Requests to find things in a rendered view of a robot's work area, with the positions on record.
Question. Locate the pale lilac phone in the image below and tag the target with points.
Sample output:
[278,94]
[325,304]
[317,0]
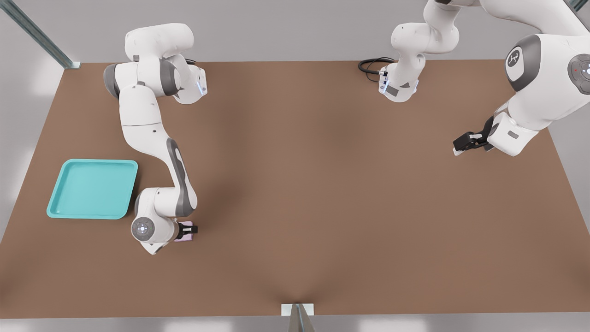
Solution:
[186,238]

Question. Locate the pale blue-green tray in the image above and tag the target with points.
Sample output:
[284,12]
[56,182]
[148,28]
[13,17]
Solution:
[92,189]

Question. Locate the silver frame post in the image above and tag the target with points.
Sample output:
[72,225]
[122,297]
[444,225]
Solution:
[581,3]
[39,34]
[298,318]

